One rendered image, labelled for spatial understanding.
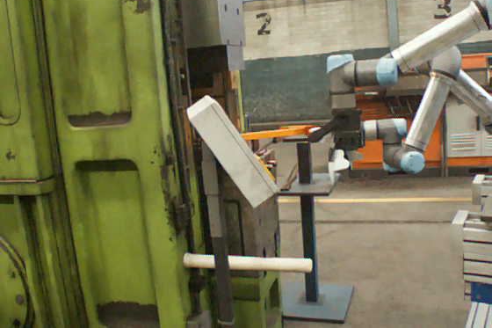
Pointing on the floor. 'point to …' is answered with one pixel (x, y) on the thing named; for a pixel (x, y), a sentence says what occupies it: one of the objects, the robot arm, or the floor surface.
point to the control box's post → (220, 249)
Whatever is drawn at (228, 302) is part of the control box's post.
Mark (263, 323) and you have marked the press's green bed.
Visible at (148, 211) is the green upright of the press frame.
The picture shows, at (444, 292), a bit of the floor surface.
